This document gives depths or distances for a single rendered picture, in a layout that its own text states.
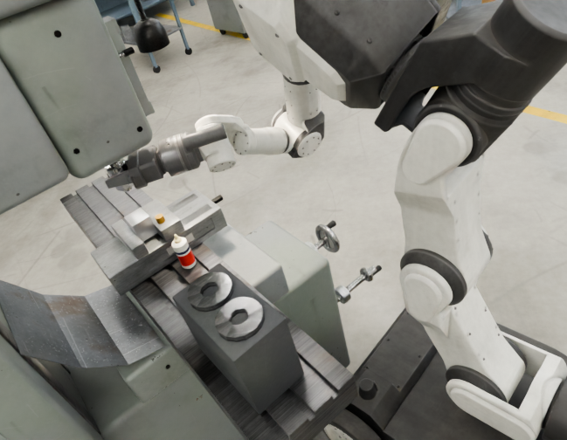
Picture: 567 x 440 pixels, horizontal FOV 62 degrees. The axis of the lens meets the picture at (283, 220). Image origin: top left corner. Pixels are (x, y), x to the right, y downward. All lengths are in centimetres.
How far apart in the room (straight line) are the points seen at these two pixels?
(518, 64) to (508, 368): 75
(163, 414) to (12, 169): 78
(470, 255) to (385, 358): 52
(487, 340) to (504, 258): 132
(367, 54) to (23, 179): 64
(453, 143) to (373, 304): 160
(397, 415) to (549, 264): 136
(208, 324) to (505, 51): 64
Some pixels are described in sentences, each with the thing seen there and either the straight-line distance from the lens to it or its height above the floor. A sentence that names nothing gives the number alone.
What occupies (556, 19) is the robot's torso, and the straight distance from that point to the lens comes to 69.
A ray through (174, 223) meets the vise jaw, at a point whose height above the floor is 103.
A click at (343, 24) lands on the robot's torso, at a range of 75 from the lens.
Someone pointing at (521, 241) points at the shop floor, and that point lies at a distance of 257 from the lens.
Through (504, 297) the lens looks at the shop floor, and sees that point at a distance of 232.
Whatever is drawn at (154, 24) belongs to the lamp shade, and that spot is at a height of 150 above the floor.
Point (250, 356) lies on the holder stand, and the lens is 86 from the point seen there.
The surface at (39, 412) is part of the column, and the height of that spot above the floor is 99.
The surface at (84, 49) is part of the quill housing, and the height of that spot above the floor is 154.
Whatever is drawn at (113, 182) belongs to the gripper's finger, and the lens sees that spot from 114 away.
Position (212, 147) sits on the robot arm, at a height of 125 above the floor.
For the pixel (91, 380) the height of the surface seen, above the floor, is 73.
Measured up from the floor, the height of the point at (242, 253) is 84.
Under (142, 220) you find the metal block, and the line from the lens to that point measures 130.
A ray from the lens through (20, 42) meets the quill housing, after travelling 94.
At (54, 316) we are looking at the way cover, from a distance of 135.
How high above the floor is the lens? 178
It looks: 39 degrees down
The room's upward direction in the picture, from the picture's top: 16 degrees counter-clockwise
